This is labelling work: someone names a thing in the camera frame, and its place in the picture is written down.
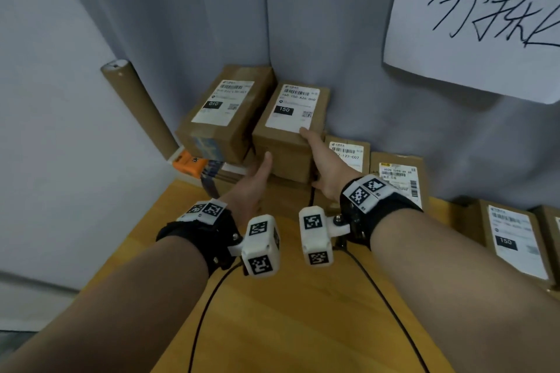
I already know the grey curtain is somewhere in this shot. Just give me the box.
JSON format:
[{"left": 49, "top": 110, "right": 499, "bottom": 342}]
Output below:
[{"left": 46, "top": 0, "right": 560, "bottom": 217}]

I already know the black left camera cable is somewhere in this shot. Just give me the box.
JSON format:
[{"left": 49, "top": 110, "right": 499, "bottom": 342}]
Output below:
[{"left": 188, "top": 261, "right": 244, "bottom": 373}]

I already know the black camera cable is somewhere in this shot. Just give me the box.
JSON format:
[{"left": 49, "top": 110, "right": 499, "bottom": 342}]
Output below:
[
  {"left": 332, "top": 242, "right": 430, "bottom": 373},
  {"left": 188, "top": 261, "right": 244, "bottom": 373}
]

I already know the orange plastic object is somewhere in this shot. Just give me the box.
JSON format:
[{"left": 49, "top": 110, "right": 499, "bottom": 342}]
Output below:
[{"left": 171, "top": 150, "right": 209, "bottom": 178}]

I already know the cardboard box yellow-marked label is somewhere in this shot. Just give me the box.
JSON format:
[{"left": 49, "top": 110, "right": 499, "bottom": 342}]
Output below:
[{"left": 370, "top": 152, "right": 430, "bottom": 212}]

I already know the black wrist strap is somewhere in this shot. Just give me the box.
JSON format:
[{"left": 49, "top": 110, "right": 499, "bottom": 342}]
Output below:
[
  {"left": 339, "top": 174, "right": 423, "bottom": 252},
  {"left": 156, "top": 198, "right": 244, "bottom": 277}
]

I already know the large labelled cardboard box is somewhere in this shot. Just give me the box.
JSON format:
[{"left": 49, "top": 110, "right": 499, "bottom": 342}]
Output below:
[{"left": 175, "top": 64, "right": 277, "bottom": 165}]

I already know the taped flat cardboard parcel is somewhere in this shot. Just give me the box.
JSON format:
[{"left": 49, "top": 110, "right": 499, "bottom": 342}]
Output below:
[{"left": 200, "top": 155, "right": 316, "bottom": 201}]

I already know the cardboard box long white label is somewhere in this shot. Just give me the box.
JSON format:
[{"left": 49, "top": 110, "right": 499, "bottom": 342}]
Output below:
[{"left": 463, "top": 199, "right": 557, "bottom": 291}]

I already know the black right camera cable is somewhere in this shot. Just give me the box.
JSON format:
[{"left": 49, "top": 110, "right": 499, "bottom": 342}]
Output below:
[{"left": 332, "top": 242, "right": 430, "bottom": 373}]

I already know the person's right hand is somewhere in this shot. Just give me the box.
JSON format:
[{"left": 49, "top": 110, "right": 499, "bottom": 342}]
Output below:
[{"left": 299, "top": 127, "right": 363, "bottom": 208}]

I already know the black left wrist strap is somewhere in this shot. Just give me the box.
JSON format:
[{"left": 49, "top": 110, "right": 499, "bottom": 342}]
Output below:
[{"left": 156, "top": 198, "right": 244, "bottom": 277}]

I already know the person's right forearm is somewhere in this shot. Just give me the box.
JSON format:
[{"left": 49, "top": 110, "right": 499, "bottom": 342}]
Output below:
[{"left": 370, "top": 208, "right": 560, "bottom": 373}]

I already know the plain brown cardboard box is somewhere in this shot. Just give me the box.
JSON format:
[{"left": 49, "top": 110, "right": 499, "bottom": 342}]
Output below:
[{"left": 531, "top": 204, "right": 560, "bottom": 257}]

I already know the person's left hand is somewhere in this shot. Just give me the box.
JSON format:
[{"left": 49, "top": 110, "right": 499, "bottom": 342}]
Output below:
[{"left": 227, "top": 152, "right": 273, "bottom": 223}]

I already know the brown cardboard tube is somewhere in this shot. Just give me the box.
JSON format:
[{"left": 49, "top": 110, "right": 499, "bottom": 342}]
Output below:
[{"left": 101, "top": 59, "right": 180, "bottom": 162}]

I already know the white handwritten paper sign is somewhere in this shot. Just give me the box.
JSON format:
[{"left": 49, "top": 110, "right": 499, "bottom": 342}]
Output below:
[{"left": 383, "top": 0, "right": 560, "bottom": 105}]

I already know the small labelled cardboard box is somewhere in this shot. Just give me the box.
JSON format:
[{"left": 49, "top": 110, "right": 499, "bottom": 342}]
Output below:
[{"left": 251, "top": 82, "right": 332, "bottom": 184}]

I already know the person's left forearm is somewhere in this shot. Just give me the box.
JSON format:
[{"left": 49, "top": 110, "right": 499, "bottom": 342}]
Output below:
[{"left": 0, "top": 235, "right": 211, "bottom": 373}]

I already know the black right wrist strap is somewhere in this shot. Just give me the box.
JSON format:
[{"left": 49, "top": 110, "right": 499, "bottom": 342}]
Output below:
[{"left": 339, "top": 174, "right": 423, "bottom": 252}]

